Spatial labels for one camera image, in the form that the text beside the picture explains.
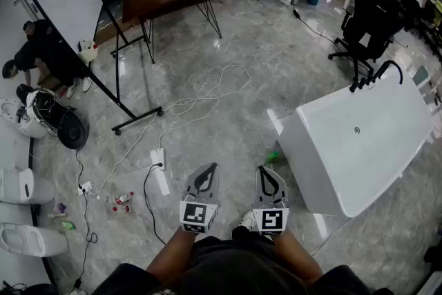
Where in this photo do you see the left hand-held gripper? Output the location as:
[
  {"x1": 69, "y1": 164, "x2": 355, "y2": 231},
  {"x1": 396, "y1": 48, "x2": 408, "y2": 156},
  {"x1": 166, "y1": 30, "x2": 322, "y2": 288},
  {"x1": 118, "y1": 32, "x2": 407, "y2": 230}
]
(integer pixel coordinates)
[{"x1": 179, "y1": 163, "x2": 221, "y2": 234}]

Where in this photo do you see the black power cable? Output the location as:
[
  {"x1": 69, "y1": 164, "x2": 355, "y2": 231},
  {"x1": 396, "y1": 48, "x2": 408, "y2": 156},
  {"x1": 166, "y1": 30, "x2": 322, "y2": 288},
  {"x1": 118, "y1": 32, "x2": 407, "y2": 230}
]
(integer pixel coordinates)
[{"x1": 142, "y1": 163, "x2": 167, "y2": 246}]

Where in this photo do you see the small white socket adapter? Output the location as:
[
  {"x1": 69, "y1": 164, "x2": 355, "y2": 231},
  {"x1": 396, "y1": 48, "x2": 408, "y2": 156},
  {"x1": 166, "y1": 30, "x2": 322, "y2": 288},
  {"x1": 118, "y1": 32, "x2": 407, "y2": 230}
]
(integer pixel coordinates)
[{"x1": 77, "y1": 180, "x2": 94, "y2": 196}]

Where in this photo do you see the white toilet closed lid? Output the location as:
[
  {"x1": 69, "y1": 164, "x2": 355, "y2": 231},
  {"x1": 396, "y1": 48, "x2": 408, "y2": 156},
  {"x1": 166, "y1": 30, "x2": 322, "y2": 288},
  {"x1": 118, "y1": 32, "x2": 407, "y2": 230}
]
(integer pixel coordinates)
[{"x1": 0, "y1": 166, "x2": 57, "y2": 205}]

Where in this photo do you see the black round robot vacuum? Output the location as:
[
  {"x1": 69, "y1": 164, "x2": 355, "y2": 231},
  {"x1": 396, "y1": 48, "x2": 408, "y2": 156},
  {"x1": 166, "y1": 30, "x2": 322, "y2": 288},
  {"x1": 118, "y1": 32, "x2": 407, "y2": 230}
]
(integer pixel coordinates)
[{"x1": 0, "y1": 87, "x2": 88, "y2": 151}]

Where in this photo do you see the person's right white shoe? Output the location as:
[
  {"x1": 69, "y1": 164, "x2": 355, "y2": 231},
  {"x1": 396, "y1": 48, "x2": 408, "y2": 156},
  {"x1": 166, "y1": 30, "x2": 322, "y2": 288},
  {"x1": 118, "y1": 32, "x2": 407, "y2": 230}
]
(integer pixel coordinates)
[{"x1": 237, "y1": 210, "x2": 257, "y2": 231}]

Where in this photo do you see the white toilet open seat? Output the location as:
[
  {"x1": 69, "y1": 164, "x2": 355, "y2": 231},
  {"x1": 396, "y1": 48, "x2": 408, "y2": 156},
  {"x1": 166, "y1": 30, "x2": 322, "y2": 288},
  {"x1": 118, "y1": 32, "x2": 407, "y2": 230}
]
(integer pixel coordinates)
[{"x1": 0, "y1": 222, "x2": 69, "y2": 258}]

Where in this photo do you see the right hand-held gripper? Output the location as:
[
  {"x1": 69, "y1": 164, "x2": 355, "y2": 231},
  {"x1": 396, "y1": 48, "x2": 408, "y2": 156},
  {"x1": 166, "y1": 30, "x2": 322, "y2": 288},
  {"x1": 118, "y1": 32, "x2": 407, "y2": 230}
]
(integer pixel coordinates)
[{"x1": 251, "y1": 165, "x2": 290, "y2": 236}]

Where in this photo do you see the white power strip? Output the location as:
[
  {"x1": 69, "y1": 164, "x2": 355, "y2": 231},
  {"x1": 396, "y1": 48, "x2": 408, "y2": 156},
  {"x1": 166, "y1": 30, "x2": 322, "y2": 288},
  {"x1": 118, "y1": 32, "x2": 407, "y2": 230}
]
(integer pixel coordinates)
[{"x1": 150, "y1": 147, "x2": 167, "y2": 171}]

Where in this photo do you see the black cable with adapter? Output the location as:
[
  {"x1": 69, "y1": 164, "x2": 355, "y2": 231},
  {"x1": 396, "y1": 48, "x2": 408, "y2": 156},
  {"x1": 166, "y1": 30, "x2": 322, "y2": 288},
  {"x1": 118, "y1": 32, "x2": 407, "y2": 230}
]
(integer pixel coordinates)
[{"x1": 291, "y1": 8, "x2": 341, "y2": 47}]

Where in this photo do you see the brown cardboard box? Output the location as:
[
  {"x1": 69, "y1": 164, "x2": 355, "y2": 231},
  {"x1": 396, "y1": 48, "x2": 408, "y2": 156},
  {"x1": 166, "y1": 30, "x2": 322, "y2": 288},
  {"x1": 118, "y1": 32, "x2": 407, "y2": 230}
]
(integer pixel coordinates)
[{"x1": 37, "y1": 73, "x2": 64, "y2": 91}]

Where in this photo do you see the black office chair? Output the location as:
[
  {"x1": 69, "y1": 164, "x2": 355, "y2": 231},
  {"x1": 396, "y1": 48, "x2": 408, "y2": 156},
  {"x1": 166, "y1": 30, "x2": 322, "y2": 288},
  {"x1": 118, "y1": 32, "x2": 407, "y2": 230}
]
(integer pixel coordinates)
[{"x1": 327, "y1": 0, "x2": 405, "y2": 81}]

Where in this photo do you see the person's black clothing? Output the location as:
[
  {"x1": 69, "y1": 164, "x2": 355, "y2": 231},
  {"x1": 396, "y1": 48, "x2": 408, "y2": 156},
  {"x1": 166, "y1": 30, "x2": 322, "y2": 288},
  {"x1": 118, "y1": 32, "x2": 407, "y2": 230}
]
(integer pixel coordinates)
[{"x1": 92, "y1": 225, "x2": 395, "y2": 295}]

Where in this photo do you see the white bathtub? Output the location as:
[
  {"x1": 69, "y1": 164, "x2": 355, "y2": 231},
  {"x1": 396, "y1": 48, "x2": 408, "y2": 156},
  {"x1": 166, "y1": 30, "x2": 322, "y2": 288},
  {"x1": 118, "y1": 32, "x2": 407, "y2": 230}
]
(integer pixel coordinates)
[{"x1": 277, "y1": 69, "x2": 434, "y2": 218}]

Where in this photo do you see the black bathtub faucet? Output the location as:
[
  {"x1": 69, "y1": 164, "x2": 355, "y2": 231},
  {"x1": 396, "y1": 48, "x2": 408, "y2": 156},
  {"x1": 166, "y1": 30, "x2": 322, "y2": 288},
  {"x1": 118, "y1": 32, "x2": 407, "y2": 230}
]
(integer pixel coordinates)
[{"x1": 349, "y1": 59, "x2": 404, "y2": 94}]

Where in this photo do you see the person's right forearm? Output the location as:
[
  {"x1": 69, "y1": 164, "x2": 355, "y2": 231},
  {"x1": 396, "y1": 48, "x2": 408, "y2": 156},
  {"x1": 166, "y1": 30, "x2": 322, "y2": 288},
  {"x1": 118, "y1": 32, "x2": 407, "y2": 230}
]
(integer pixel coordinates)
[{"x1": 271, "y1": 233, "x2": 324, "y2": 285}]

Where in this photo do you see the person's left forearm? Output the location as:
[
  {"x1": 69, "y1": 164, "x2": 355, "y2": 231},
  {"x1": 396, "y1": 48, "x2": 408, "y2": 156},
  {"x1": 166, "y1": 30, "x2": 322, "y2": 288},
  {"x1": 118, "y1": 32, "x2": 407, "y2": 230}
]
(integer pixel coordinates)
[{"x1": 146, "y1": 227, "x2": 198, "y2": 284}]

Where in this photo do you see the thin black floor cable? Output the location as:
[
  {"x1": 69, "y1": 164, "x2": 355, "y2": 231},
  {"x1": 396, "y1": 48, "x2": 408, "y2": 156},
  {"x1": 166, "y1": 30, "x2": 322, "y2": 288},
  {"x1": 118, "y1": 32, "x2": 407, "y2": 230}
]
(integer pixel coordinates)
[{"x1": 70, "y1": 147, "x2": 99, "y2": 291}]

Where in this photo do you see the long white extension cable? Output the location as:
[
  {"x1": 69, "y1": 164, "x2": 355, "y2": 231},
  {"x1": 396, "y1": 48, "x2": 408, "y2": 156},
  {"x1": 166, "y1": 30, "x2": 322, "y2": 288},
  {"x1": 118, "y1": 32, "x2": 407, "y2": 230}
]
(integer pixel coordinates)
[{"x1": 88, "y1": 64, "x2": 252, "y2": 196}]

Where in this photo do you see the white plastic canister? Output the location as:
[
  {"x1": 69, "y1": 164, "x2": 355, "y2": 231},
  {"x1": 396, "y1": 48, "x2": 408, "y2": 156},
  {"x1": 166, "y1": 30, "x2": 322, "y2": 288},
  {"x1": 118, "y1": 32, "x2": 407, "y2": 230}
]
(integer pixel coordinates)
[{"x1": 78, "y1": 39, "x2": 99, "y2": 64}]

